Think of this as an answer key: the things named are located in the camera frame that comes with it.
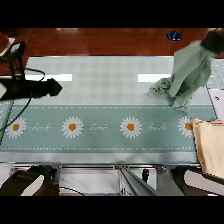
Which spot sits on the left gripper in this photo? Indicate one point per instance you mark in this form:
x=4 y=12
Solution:
x=51 y=87

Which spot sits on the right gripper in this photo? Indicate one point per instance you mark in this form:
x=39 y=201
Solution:
x=213 y=40

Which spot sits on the pale green shirt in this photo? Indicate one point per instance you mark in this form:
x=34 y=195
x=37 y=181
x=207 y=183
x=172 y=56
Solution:
x=191 y=71

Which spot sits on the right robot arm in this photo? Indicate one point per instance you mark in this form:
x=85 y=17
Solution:
x=186 y=181

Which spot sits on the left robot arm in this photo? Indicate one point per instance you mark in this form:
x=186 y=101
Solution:
x=20 y=90

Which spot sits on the blue round object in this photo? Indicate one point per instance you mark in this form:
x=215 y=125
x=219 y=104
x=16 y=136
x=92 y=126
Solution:
x=174 y=35

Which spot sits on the white flat panel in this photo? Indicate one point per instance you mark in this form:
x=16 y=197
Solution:
x=218 y=105

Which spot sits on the cream garment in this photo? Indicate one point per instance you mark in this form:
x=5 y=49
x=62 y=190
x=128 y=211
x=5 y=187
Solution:
x=210 y=146

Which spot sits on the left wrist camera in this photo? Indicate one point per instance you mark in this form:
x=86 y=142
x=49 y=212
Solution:
x=16 y=53

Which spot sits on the silver frame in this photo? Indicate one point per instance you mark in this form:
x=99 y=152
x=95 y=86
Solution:
x=140 y=185

